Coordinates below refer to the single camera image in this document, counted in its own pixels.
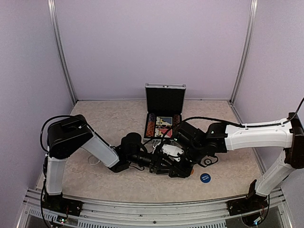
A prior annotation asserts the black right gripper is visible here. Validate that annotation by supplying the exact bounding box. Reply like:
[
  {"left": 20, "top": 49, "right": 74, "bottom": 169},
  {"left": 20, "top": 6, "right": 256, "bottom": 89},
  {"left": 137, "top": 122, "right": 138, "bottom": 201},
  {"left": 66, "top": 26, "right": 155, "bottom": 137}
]
[{"left": 169, "top": 143, "right": 206, "bottom": 178}]

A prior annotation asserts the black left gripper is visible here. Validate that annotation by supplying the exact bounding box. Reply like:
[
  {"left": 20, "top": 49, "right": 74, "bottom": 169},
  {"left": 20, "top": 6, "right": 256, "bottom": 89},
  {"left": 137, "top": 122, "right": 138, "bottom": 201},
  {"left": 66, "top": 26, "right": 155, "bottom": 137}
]
[{"left": 128, "top": 150, "right": 173, "bottom": 175}]

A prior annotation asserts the aluminium poker set case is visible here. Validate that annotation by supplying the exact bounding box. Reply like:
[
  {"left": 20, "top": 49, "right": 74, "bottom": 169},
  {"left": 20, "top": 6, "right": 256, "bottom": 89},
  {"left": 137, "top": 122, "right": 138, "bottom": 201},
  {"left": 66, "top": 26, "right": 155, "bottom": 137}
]
[{"left": 144, "top": 83, "right": 186, "bottom": 140}]

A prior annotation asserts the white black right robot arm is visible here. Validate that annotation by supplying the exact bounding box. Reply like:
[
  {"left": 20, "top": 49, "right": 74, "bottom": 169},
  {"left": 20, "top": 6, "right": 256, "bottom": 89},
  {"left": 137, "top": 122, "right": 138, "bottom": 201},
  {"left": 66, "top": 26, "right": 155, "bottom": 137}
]
[{"left": 161, "top": 112, "right": 304, "bottom": 214}]

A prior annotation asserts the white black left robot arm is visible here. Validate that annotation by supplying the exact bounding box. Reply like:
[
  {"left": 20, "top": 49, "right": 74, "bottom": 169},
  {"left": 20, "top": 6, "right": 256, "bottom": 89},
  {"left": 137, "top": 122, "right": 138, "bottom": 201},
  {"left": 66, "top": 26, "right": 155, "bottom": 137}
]
[{"left": 41, "top": 114, "right": 161, "bottom": 211}]

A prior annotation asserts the blue small blind button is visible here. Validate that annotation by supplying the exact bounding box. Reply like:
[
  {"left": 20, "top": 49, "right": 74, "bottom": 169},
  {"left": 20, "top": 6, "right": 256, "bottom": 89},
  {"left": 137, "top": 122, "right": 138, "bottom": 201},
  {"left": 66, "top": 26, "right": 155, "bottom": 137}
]
[{"left": 200, "top": 173, "right": 211, "bottom": 183}]

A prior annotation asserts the red playing card deck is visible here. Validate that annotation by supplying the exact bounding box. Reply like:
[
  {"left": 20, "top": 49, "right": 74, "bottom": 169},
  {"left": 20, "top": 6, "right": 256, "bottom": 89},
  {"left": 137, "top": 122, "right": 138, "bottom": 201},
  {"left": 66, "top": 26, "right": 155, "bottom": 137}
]
[{"left": 154, "top": 129, "right": 172, "bottom": 138}]

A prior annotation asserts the blue playing card deck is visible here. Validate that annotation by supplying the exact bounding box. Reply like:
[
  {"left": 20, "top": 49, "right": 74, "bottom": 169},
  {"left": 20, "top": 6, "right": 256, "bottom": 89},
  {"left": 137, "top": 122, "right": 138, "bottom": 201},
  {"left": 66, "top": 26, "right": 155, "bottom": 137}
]
[{"left": 156, "top": 116, "right": 172, "bottom": 126}]

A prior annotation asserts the right chip row in case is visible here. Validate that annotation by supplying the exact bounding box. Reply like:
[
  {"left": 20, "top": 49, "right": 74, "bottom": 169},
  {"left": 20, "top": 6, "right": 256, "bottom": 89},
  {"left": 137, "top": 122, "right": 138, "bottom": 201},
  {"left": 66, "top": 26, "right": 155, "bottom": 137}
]
[{"left": 173, "top": 114, "right": 181, "bottom": 127}]

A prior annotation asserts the front aluminium rail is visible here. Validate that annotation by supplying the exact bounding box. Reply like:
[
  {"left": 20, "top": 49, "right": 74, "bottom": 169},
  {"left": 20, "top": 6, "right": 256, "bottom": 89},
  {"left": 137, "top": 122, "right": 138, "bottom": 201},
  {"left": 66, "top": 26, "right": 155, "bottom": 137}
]
[{"left": 15, "top": 189, "right": 295, "bottom": 228}]

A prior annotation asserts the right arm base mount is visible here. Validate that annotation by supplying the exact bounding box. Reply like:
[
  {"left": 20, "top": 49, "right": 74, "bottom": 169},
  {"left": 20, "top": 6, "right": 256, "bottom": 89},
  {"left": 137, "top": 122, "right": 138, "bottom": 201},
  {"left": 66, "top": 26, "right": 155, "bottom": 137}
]
[{"left": 226, "top": 198, "right": 251, "bottom": 216}]

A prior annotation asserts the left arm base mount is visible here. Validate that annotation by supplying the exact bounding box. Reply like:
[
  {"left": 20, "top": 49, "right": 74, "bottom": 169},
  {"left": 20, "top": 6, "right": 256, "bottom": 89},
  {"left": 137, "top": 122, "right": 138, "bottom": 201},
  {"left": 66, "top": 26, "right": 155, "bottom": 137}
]
[{"left": 42, "top": 195, "right": 83, "bottom": 217}]

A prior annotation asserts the right aluminium frame post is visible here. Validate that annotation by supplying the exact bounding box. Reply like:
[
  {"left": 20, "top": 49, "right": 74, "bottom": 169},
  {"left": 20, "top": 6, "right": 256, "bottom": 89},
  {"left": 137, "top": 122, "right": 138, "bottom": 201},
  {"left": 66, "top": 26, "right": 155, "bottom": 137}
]
[{"left": 230, "top": 0, "right": 258, "bottom": 105}]

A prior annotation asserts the aluminium frame post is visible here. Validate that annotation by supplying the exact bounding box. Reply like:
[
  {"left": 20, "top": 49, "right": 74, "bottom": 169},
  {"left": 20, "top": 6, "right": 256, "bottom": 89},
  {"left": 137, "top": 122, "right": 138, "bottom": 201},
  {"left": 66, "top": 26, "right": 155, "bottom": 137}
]
[
  {"left": 47, "top": 0, "right": 77, "bottom": 105},
  {"left": 230, "top": 0, "right": 258, "bottom": 105}
]

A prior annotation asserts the left aluminium frame post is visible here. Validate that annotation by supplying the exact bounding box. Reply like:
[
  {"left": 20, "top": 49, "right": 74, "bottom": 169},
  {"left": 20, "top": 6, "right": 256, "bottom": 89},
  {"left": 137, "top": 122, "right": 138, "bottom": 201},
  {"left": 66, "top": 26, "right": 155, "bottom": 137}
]
[{"left": 47, "top": 0, "right": 77, "bottom": 105}]

